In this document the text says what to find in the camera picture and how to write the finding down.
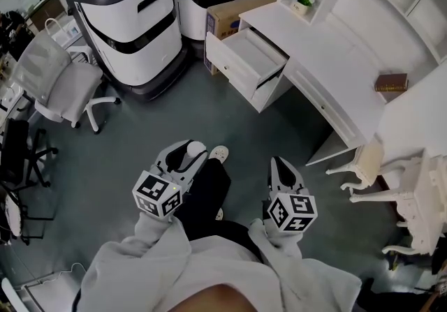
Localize brown cardboard box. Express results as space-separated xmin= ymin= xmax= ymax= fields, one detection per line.
xmin=205 ymin=0 xmax=279 ymax=76

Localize person's black trousers legs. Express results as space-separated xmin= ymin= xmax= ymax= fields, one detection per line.
xmin=173 ymin=158 xmax=267 ymax=265

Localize person's grey hoodie torso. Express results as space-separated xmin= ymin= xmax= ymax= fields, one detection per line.
xmin=72 ymin=233 xmax=363 ymax=312

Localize white ornate chair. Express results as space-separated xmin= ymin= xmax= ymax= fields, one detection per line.
xmin=325 ymin=142 xmax=386 ymax=197

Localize brown book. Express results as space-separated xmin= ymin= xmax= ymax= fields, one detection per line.
xmin=374 ymin=73 xmax=409 ymax=94

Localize grey office chair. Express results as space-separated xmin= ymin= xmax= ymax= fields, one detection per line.
xmin=10 ymin=29 xmax=122 ymax=135

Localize white paper bag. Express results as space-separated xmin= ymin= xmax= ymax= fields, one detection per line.
xmin=44 ymin=17 xmax=84 ymax=49

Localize large white black machine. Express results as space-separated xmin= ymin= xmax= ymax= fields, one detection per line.
xmin=65 ymin=0 xmax=191 ymax=101

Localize white desk drawer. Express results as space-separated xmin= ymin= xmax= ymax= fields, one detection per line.
xmin=205 ymin=27 xmax=291 ymax=99

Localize black office chair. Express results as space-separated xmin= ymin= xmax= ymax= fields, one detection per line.
xmin=0 ymin=117 xmax=59 ymax=246

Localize white ornate table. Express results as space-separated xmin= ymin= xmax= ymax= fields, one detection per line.
xmin=349 ymin=149 xmax=447 ymax=258

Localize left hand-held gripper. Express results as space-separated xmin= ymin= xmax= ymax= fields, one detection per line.
xmin=131 ymin=139 xmax=210 ymax=219

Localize white desk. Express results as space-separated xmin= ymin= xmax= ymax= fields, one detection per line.
xmin=238 ymin=3 xmax=436 ymax=168

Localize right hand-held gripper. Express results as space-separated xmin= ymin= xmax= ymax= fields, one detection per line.
xmin=266 ymin=156 xmax=319 ymax=234

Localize white cable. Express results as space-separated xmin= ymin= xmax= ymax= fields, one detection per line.
xmin=21 ymin=261 xmax=89 ymax=292

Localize person's right forearm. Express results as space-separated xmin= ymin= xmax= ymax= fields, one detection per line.
xmin=247 ymin=218 xmax=305 ymax=265

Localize person's left forearm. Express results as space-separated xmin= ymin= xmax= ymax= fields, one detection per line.
xmin=133 ymin=211 xmax=192 ymax=261

